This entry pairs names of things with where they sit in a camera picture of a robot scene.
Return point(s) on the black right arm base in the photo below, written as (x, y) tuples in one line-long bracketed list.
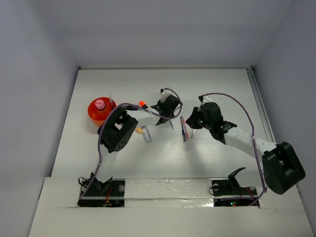
[(227, 192)]

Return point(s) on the orange cap highlighter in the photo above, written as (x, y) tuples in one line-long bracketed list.
[(143, 105)]

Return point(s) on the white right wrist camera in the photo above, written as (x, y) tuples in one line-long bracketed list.
[(204, 99)]

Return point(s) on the clear spray bottle blue cap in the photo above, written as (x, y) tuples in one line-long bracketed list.
[(146, 134)]

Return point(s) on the red gel pen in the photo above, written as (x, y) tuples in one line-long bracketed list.
[(185, 129)]

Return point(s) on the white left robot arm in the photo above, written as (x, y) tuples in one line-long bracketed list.
[(120, 123)]

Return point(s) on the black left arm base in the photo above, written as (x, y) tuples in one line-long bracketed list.
[(104, 194)]

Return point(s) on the yellow pink glue stick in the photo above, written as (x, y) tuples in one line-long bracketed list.
[(138, 130)]

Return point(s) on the aluminium rail on right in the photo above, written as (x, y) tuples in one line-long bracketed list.
[(263, 139)]

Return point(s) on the pink patterned tube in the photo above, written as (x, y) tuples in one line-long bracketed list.
[(100, 104)]

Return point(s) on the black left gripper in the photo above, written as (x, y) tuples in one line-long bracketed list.
[(160, 109)]

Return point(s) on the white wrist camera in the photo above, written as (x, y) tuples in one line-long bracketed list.
[(204, 99), (165, 92)]

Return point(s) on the blue ballpoint pen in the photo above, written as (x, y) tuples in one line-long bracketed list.
[(182, 129)]

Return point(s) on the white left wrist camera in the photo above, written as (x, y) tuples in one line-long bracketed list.
[(165, 92)]

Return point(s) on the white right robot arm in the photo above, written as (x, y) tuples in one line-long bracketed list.
[(278, 163)]

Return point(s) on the purple cap highlighter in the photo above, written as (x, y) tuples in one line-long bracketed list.
[(131, 108)]

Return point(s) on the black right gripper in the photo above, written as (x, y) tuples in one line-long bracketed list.
[(191, 120)]

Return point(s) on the orange round organizer container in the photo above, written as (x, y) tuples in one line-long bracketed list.
[(97, 116)]

